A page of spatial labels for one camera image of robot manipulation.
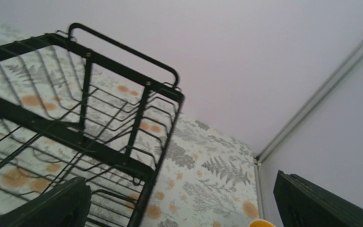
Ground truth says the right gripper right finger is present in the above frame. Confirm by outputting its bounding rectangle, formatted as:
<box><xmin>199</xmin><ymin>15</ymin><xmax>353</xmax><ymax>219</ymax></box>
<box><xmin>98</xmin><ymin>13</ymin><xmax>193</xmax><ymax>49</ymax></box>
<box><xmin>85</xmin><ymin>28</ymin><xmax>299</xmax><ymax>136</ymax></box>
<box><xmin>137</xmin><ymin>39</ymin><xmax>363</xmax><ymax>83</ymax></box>
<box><xmin>273</xmin><ymin>170</ymin><xmax>363</xmax><ymax>227</ymax></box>

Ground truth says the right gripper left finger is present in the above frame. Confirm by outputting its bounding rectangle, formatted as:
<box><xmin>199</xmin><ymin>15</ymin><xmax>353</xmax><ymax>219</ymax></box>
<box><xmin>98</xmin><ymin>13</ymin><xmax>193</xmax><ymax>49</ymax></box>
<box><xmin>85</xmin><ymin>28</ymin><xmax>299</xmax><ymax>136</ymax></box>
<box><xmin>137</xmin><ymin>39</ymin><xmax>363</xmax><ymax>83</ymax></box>
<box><xmin>0</xmin><ymin>177</ymin><xmax>92</xmax><ymax>227</ymax></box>

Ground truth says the white mug orange interior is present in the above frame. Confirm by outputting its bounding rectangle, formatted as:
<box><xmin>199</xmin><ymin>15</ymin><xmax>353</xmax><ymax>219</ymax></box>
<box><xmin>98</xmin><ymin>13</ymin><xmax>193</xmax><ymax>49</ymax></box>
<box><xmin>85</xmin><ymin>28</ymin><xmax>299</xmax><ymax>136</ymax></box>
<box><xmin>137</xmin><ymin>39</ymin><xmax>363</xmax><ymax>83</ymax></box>
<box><xmin>249</xmin><ymin>219</ymin><xmax>276</xmax><ymax>227</ymax></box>

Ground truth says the black wire dish rack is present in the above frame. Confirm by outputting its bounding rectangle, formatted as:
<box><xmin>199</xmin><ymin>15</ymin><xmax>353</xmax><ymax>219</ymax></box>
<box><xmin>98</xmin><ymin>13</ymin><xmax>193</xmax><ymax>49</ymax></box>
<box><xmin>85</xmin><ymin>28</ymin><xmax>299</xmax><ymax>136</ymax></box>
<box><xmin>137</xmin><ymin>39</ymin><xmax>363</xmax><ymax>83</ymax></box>
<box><xmin>0</xmin><ymin>23</ymin><xmax>184</xmax><ymax>227</ymax></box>

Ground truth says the floral patterned tablecloth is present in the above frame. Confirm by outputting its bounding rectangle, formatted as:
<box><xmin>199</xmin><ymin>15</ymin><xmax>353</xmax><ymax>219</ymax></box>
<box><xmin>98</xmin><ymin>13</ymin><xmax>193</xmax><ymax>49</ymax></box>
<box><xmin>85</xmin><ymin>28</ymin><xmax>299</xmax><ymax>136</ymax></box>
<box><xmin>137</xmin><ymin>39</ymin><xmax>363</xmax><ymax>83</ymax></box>
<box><xmin>0</xmin><ymin>23</ymin><xmax>259</xmax><ymax>227</ymax></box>

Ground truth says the right aluminium frame post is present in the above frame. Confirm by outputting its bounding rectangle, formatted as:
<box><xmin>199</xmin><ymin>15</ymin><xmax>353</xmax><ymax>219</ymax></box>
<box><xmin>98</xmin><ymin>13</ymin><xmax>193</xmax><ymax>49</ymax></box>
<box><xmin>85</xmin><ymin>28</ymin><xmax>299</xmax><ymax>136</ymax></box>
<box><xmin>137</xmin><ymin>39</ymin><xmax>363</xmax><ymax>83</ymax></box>
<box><xmin>254</xmin><ymin>39</ymin><xmax>363</xmax><ymax>219</ymax></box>

